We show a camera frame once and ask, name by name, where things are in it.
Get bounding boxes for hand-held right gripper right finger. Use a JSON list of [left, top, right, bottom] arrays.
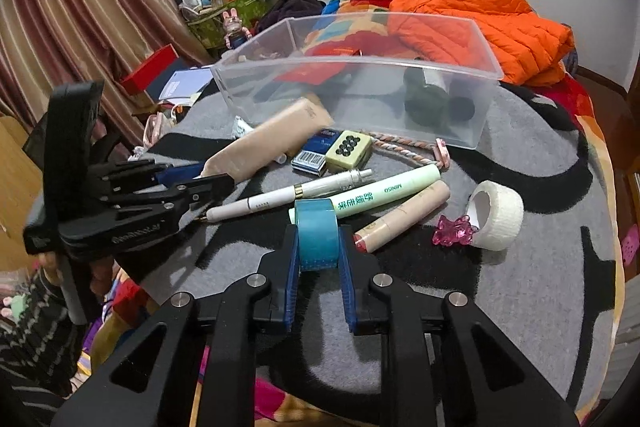
[[337, 224, 581, 427]]

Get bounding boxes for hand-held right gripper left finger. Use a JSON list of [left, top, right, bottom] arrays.
[[50, 223, 302, 427]]

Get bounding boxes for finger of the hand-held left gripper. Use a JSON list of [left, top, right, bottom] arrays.
[[97, 158, 207, 204], [100, 173, 237, 230]]

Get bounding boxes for blue tape roll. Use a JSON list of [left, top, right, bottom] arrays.
[[294, 199, 341, 272]]

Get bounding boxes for white pen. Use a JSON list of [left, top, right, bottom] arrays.
[[206, 168, 374, 222]]

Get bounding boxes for large beige tube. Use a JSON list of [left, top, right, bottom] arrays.
[[200, 96, 336, 182]]

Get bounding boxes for small blue box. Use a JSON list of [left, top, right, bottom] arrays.
[[291, 129, 337, 172]]

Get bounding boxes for light green tube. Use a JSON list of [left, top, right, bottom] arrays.
[[288, 179, 442, 224]]

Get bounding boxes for clear plastic box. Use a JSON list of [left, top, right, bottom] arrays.
[[210, 13, 503, 150]]

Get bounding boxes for pink and white braided rope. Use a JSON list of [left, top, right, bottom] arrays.
[[367, 132, 452, 170]]

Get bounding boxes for person's left forearm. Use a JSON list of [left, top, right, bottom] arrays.
[[0, 267, 88, 400]]

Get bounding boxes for person's left hand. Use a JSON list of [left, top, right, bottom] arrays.
[[38, 252, 117, 302]]

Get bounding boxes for pink pouch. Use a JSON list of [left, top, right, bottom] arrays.
[[142, 114, 176, 148]]

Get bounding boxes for wooden desk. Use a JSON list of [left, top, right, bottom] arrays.
[[0, 114, 47, 269]]

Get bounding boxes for small white tube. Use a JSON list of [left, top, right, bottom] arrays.
[[232, 116, 257, 140]]

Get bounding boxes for blue folder with white paper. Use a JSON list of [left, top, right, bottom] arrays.
[[145, 66, 217, 106]]

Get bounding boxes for tan cylindrical tube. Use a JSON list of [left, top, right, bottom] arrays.
[[353, 181, 451, 254]]

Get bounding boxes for red box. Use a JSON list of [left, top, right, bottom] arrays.
[[120, 44, 180, 96]]

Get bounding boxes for pink crystal hair clip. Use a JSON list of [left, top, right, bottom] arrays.
[[434, 214, 476, 250]]

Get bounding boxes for pale green box black dots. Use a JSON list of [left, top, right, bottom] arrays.
[[325, 131, 372, 172]]

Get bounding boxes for green bag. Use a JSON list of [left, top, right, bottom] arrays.
[[186, 0, 271, 58]]

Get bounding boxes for red packet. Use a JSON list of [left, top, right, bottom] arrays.
[[272, 44, 364, 86]]

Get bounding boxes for pink rabbit toy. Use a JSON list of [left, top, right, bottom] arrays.
[[222, 7, 252, 50]]

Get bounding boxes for white bandage roll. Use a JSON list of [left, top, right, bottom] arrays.
[[467, 180, 525, 252]]

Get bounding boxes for dark green bottle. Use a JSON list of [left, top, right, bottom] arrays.
[[402, 67, 452, 128]]

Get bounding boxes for dark cloth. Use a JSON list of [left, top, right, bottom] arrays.
[[255, 0, 328, 36]]

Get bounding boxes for black pompom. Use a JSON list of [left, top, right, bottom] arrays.
[[447, 97, 476, 124]]

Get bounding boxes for orange down jacket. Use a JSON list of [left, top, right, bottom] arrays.
[[387, 0, 576, 86]]

